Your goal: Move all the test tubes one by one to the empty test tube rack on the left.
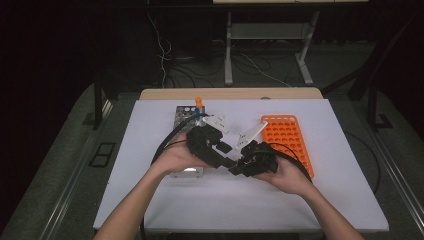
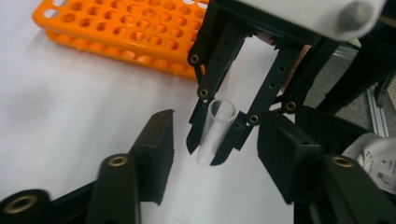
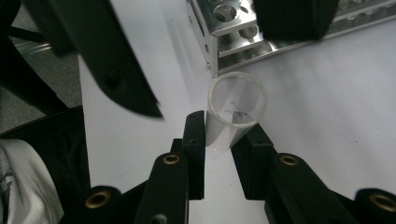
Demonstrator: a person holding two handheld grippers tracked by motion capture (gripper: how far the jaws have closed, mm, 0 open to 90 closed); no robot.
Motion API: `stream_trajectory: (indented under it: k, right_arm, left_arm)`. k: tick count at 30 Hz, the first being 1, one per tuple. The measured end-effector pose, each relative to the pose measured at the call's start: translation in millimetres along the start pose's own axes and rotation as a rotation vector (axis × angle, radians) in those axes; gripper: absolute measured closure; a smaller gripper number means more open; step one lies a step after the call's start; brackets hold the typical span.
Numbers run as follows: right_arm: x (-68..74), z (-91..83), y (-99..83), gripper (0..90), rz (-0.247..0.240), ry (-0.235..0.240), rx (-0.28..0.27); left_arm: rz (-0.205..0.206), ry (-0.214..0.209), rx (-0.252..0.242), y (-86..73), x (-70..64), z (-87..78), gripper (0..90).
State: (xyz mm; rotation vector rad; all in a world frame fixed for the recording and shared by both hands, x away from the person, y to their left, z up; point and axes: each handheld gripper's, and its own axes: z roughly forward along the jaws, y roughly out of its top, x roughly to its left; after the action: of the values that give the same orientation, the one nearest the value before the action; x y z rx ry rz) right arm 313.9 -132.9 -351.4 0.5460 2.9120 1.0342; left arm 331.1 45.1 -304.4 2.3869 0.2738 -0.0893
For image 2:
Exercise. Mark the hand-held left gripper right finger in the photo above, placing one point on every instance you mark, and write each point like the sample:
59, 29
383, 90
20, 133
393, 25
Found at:
289, 155

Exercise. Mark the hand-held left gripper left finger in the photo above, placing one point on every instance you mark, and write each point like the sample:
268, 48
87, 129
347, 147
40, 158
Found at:
155, 155

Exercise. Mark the clear plastic test tube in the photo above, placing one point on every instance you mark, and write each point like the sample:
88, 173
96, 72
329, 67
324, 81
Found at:
214, 130

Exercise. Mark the orange plastic tube rack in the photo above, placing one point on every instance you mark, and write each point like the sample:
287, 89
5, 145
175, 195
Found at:
109, 39

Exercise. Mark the white printed cloth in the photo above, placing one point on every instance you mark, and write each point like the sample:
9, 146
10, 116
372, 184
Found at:
373, 155

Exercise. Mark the aluminium frame rail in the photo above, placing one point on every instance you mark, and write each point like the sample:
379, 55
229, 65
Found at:
376, 115

